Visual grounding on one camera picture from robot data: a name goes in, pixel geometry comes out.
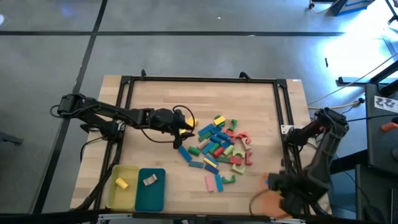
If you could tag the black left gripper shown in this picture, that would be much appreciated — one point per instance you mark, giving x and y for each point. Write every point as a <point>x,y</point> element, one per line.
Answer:
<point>166,119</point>

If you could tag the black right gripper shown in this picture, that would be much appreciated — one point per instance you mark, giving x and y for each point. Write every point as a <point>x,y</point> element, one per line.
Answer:
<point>289,186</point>

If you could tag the blue long wooden block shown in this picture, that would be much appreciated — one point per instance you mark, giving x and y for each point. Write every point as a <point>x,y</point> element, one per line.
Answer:
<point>185,154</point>
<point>206,129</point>
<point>219,183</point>

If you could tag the yellow wooden block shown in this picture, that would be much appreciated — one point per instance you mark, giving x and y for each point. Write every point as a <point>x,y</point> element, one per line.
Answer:
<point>192,122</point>
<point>219,120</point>
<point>210,162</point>

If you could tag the natural wooden cylinder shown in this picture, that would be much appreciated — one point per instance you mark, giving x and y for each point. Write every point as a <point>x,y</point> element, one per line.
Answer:
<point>202,144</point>

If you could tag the red wooden cylinder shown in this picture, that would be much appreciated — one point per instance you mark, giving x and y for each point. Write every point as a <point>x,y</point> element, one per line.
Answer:
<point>218,152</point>

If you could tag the blue wooden cylinder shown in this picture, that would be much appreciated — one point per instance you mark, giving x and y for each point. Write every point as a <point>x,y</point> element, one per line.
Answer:
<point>222,136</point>

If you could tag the light green wooden cylinder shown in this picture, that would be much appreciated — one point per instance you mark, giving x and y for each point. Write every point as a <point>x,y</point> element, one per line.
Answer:
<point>228,151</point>

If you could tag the red wooden arch block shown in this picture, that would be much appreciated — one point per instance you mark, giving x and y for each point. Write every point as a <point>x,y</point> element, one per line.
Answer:
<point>245,135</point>
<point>247,158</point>

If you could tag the pink long wooden block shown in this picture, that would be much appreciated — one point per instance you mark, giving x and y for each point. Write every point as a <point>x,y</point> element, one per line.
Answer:
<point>210,183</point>

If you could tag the natural wooden arch block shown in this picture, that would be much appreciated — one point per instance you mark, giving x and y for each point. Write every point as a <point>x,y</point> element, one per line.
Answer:
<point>245,144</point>
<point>150,180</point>

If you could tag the light green arch block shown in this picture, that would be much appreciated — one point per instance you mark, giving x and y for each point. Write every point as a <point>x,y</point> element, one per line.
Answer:
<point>234,152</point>
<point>236,169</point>

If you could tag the yellow wooden cylinder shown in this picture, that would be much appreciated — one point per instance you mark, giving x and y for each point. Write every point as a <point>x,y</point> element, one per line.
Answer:
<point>122,183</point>

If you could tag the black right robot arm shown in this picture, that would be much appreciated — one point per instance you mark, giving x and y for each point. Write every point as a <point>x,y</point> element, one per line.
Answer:
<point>326,149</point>

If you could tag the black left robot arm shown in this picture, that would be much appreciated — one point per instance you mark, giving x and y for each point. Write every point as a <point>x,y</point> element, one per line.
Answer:
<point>102,110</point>

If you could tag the yellow flat wooden block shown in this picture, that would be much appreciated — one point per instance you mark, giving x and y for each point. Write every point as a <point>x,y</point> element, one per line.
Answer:
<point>210,162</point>

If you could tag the teal plastic tray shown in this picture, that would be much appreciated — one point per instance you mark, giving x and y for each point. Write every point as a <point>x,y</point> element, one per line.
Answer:
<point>150,199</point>

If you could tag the yellow plastic tray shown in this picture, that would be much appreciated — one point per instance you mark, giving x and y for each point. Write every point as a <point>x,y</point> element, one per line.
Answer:
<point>124,199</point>

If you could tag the black side table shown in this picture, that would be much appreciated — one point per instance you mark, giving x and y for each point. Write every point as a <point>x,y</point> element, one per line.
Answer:
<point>379,143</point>

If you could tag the black floor stand base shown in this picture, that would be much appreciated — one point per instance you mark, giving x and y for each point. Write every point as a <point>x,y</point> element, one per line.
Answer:
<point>351,81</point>

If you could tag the white printed label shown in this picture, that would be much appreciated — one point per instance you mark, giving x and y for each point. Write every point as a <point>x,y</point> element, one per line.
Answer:
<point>385,104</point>

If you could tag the black front crossbar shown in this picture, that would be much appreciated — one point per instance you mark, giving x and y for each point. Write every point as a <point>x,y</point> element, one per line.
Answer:
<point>46,216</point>

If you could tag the grey floor object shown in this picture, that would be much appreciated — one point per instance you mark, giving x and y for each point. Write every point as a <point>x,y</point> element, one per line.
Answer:
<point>11,138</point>

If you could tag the blue floor equipment base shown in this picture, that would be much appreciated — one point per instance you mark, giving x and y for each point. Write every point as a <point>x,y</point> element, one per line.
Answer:
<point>351,4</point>

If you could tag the white metal bracket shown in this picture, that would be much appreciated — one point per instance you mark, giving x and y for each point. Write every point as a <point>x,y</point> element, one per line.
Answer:
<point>286,129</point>

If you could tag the black table frame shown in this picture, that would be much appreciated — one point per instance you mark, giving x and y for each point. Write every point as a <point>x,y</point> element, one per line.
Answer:
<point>202,79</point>

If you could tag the aluminium rail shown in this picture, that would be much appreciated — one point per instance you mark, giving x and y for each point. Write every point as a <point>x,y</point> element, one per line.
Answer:
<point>202,218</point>

